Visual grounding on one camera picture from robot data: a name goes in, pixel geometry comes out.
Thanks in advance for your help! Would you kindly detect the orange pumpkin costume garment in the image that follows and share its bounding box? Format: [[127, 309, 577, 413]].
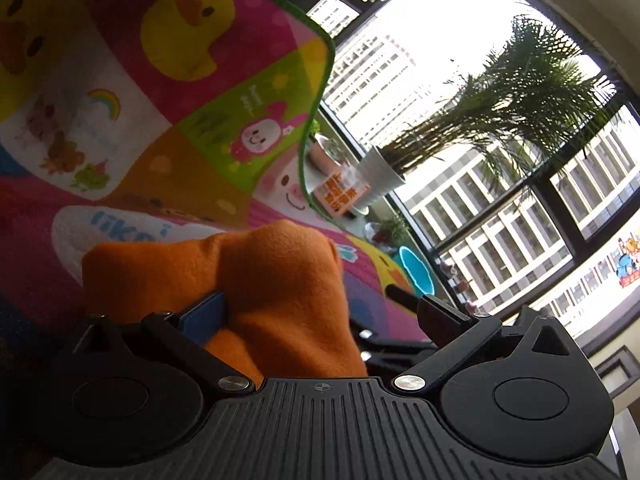
[[82, 220, 367, 384]]

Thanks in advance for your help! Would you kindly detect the blue plastic basin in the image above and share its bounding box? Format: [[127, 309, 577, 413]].
[[394, 246, 435, 296]]

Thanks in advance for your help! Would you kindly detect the small potted green plant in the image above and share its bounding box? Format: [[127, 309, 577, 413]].
[[372, 214, 409, 247]]

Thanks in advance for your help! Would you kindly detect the orange printed bag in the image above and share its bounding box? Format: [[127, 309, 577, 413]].
[[312, 166, 370, 219]]

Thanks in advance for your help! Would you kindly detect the colourful cartoon play mat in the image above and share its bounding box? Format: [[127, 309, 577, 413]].
[[1, 0, 423, 341]]

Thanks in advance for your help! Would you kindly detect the potted palm in white pot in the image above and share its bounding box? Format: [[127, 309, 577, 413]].
[[356, 15, 623, 208]]

